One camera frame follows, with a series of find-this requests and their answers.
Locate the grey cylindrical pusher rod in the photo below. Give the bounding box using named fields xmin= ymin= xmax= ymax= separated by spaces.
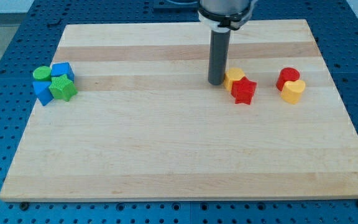
xmin=208 ymin=30 xmax=231 ymax=85

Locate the red star block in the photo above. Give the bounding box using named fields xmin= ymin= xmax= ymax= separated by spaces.
xmin=231 ymin=77 xmax=257 ymax=105

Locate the yellow heart block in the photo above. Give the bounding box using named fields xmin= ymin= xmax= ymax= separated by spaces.
xmin=280 ymin=80 xmax=306 ymax=105

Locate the green star block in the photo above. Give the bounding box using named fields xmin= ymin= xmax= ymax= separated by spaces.
xmin=49 ymin=74 xmax=78 ymax=101

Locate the yellow hexagon block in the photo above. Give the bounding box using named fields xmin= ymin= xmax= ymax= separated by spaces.
xmin=223 ymin=67 xmax=245 ymax=91

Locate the red cylinder block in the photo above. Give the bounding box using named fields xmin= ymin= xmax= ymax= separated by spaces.
xmin=276 ymin=67 xmax=300 ymax=91

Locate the wooden board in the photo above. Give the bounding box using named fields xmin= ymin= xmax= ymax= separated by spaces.
xmin=0 ymin=19 xmax=358 ymax=202

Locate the blue cube block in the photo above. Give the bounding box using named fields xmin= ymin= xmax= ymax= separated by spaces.
xmin=51 ymin=62 xmax=75 ymax=82

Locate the green cylinder block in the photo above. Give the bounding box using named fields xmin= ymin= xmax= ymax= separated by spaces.
xmin=32 ymin=66 xmax=52 ymax=82

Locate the blue triangle block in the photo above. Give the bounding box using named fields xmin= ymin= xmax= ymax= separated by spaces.
xmin=32 ymin=81 xmax=53 ymax=106

